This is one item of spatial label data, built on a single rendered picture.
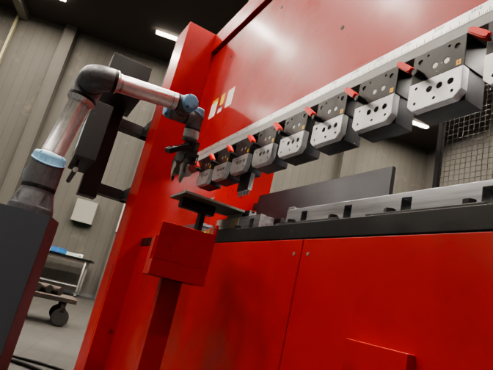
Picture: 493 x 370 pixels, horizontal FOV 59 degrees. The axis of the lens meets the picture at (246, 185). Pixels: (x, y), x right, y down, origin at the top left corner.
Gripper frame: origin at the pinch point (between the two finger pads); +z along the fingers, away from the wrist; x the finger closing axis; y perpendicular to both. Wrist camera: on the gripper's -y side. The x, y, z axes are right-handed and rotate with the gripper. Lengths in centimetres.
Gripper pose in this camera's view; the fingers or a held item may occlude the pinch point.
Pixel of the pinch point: (174, 178)
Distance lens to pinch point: 205.5
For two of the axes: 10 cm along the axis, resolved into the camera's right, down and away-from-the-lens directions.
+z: -2.5, 9.7, -0.6
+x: -6.8, -1.3, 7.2
